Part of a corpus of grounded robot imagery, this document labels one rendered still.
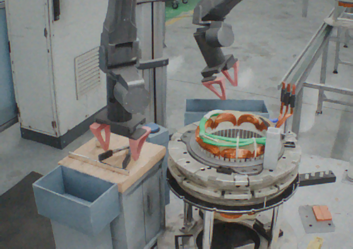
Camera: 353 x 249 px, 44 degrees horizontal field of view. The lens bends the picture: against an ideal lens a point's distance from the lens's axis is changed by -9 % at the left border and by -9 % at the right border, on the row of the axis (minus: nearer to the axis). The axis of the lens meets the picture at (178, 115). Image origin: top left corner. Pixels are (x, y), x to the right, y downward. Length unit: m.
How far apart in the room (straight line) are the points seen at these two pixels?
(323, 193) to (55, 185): 0.87
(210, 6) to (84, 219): 0.66
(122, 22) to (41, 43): 2.32
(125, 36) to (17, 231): 1.90
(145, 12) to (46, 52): 1.87
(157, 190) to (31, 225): 1.58
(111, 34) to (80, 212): 0.38
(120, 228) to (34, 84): 2.38
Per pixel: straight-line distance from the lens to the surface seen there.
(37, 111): 3.50
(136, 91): 0.94
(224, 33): 1.27
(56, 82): 3.28
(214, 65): 1.35
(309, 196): 1.55
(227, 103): 1.47
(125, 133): 1.03
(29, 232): 2.67
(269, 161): 1.04
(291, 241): 1.31
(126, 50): 0.98
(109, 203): 1.04
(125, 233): 1.13
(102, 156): 1.10
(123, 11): 0.93
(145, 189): 1.17
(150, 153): 1.16
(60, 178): 1.15
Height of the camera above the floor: 1.63
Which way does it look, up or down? 24 degrees down
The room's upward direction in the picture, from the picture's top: straight up
